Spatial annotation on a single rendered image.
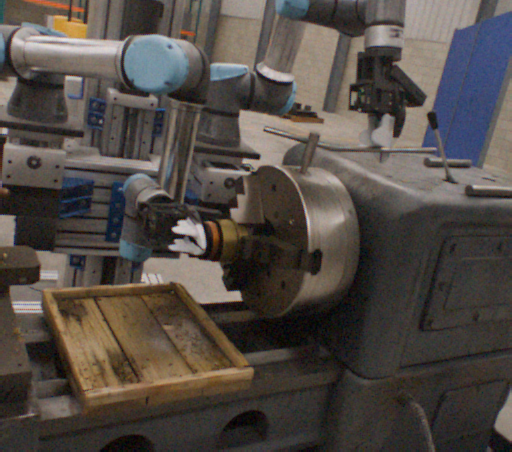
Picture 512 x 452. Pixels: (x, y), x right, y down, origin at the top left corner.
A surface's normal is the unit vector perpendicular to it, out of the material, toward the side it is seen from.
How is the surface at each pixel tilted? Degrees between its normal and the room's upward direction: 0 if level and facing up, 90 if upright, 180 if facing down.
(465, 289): 90
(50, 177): 90
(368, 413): 90
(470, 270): 90
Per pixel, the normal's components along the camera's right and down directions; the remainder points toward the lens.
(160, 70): -0.19, 0.19
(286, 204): -0.84, -0.04
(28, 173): 0.34, 0.30
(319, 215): 0.51, -0.38
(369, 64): 0.54, 0.05
